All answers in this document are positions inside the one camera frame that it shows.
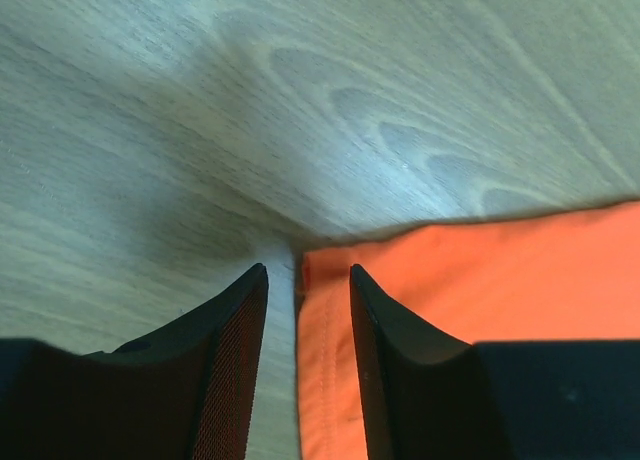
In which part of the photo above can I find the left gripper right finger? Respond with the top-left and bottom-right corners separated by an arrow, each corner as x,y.
350,265 -> 639,459

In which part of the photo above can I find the orange t shirt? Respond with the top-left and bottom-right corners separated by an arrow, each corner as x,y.
297,202 -> 639,459

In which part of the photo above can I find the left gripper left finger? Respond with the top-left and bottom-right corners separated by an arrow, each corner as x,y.
1,264 -> 268,459

